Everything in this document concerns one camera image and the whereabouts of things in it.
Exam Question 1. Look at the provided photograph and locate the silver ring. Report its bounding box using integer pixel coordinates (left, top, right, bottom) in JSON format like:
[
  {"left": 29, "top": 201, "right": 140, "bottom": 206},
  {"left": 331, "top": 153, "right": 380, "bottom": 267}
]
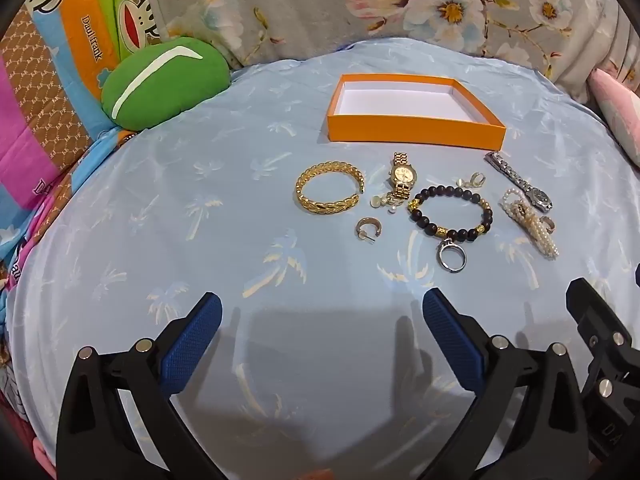
[{"left": 436, "top": 238, "right": 470, "bottom": 275}]

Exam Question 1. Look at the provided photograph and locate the light blue palm-print sheet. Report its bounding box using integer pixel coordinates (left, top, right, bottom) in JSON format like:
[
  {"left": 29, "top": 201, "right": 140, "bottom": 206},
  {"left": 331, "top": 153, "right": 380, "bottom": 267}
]
[{"left": 10, "top": 39, "right": 640, "bottom": 480}]

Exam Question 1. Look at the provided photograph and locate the gold pearl charm earring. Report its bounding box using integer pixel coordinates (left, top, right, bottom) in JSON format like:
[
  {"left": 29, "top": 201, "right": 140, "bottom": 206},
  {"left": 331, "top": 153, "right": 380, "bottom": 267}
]
[{"left": 369, "top": 194, "right": 402, "bottom": 214}]

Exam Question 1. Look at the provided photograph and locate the small stone ring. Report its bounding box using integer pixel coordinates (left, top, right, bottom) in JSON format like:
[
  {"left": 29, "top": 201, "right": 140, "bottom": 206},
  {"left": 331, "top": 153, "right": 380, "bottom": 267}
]
[{"left": 454, "top": 170, "right": 487, "bottom": 190}]

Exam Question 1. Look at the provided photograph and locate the green round cushion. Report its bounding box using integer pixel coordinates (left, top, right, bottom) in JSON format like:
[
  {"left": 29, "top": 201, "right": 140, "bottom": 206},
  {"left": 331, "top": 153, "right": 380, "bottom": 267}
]
[{"left": 101, "top": 35, "right": 232, "bottom": 134}]

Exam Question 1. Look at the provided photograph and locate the gold hoop earring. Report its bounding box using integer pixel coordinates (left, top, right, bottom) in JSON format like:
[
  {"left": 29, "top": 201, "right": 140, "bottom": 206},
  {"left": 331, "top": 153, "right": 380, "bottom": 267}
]
[{"left": 354, "top": 216, "right": 382, "bottom": 241}]

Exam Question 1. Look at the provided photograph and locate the gold leaf bracelet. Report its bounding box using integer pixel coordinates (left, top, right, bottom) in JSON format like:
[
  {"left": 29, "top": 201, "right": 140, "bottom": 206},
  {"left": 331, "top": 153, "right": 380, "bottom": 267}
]
[{"left": 294, "top": 161, "right": 366, "bottom": 216}]

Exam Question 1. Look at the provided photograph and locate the black bead bracelet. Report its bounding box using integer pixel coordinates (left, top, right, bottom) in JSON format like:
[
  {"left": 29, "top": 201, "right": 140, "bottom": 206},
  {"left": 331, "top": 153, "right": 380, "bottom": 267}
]
[{"left": 407, "top": 185, "right": 495, "bottom": 244}]

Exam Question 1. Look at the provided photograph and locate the grey floral blanket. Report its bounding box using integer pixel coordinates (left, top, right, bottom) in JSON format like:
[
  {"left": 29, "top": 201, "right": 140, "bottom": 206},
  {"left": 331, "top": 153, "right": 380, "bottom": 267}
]
[{"left": 139, "top": 0, "right": 640, "bottom": 107}]

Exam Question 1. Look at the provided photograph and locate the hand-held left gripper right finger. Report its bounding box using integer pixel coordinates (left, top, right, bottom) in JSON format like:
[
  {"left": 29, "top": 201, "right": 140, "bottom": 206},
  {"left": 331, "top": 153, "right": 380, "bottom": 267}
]
[{"left": 422, "top": 288, "right": 601, "bottom": 480}]

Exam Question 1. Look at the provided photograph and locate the pearl hair clip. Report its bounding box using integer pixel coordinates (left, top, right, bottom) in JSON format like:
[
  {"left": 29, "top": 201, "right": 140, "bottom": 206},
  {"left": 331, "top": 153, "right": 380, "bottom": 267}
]
[{"left": 502, "top": 188, "right": 560, "bottom": 260}]

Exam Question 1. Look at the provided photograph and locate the orange cardboard box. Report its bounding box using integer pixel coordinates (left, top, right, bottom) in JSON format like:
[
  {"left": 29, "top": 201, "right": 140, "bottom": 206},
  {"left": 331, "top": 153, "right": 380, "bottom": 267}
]
[{"left": 327, "top": 73, "right": 507, "bottom": 151}]

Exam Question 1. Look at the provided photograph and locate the pink pillow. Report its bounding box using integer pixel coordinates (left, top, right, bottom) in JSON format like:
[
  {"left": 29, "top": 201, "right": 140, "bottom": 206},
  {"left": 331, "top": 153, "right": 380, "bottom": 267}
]
[{"left": 587, "top": 67, "right": 640, "bottom": 171}]

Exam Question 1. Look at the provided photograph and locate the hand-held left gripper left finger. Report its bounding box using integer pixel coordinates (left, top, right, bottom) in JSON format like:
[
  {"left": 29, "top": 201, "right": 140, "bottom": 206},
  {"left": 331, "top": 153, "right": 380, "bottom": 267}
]
[{"left": 56, "top": 292, "right": 224, "bottom": 480}]

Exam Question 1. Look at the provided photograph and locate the silver wrist watch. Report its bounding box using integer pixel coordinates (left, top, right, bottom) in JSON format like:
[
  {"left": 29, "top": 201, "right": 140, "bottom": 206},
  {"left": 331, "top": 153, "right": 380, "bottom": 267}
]
[{"left": 483, "top": 151, "right": 554, "bottom": 213}]

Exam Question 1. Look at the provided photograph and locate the cartoon printed blanket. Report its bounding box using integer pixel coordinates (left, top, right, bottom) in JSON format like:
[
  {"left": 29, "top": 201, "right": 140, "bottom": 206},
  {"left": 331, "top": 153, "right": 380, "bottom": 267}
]
[{"left": 0, "top": 0, "right": 174, "bottom": 461}]

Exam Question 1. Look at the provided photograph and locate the gold wrist watch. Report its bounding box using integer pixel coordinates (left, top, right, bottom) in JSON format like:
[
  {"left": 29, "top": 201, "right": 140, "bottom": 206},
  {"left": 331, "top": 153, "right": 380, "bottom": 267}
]
[{"left": 387, "top": 151, "right": 419, "bottom": 201}]

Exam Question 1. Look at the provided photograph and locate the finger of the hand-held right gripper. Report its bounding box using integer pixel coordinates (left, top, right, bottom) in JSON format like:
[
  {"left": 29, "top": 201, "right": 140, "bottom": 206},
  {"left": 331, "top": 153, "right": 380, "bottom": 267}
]
[
  {"left": 566, "top": 278, "right": 640, "bottom": 362},
  {"left": 579, "top": 355, "right": 640, "bottom": 463}
]

